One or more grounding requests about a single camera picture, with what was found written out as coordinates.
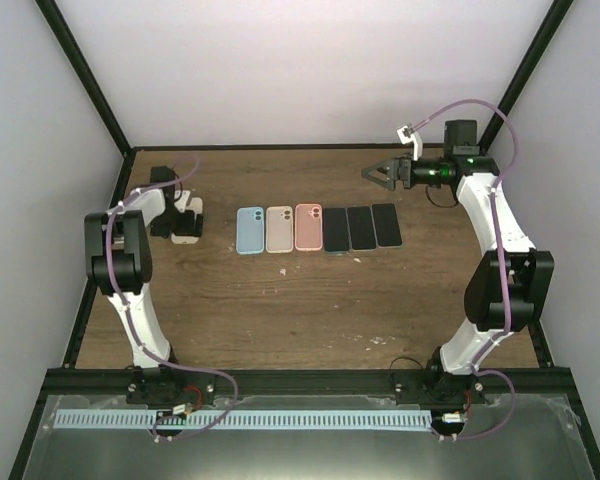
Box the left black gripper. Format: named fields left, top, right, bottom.
left=148, top=208, right=202, bottom=238

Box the silver phone from blue case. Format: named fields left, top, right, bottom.
left=371, top=203, right=403, bottom=248

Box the green phone from beige case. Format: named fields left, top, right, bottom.
left=346, top=206, right=377, bottom=251

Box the black screen phone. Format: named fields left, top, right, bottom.
left=322, top=207, right=350, bottom=253

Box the blue cased phone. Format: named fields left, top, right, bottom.
left=235, top=206, right=265, bottom=255

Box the pink phone case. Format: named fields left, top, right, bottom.
left=294, top=203, right=323, bottom=252

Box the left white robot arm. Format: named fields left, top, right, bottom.
left=84, top=166, right=204, bottom=404

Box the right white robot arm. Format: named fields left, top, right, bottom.
left=361, top=120, right=555, bottom=403

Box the light blue slotted strip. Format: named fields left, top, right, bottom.
left=53, top=409, right=432, bottom=432

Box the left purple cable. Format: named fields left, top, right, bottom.
left=104, top=152, right=241, bottom=442

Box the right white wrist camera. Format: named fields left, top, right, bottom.
left=396, top=125, right=424, bottom=161

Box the black front rail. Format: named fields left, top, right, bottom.
left=44, top=367, right=574, bottom=406

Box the black frame post right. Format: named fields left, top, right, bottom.
left=478, top=0, right=576, bottom=151

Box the black frame post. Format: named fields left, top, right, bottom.
left=35, top=0, right=132, bottom=156
left=478, top=0, right=576, bottom=151

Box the black frame post left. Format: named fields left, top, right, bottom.
left=35, top=0, right=132, bottom=156

